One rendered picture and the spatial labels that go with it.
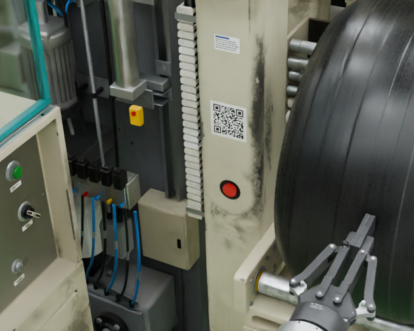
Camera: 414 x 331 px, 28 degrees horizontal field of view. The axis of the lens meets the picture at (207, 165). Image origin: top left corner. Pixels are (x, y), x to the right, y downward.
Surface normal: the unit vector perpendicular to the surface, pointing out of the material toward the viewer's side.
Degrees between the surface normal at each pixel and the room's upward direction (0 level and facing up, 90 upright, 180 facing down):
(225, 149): 90
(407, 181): 62
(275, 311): 0
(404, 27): 14
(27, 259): 90
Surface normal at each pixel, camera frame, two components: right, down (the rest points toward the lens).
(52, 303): 0.88, 0.24
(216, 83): -0.47, 0.51
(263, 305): -0.03, -0.82
